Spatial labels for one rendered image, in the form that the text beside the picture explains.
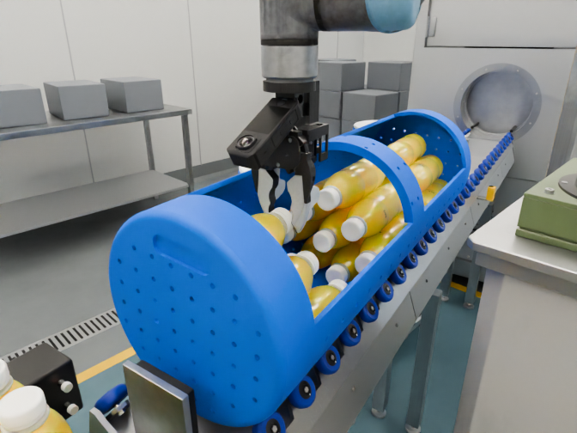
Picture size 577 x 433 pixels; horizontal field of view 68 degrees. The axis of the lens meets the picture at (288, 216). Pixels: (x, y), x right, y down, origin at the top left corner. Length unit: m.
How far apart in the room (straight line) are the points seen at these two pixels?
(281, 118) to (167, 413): 0.37
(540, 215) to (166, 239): 0.48
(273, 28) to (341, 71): 3.75
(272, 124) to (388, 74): 3.97
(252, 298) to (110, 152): 3.84
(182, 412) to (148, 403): 0.06
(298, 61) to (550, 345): 0.50
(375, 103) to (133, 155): 2.30
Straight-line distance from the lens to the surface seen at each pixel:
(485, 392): 0.77
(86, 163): 4.15
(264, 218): 0.57
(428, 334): 1.59
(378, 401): 1.87
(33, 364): 0.70
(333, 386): 0.70
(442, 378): 2.16
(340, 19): 0.55
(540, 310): 0.67
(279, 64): 0.56
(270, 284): 0.43
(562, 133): 1.72
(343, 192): 0.76
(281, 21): 0.56
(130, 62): 4.25
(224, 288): 0.45
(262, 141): 0.53
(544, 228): 0.67
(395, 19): 0.53
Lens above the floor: 1.40
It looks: 23 degrees down
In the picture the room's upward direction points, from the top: straight up
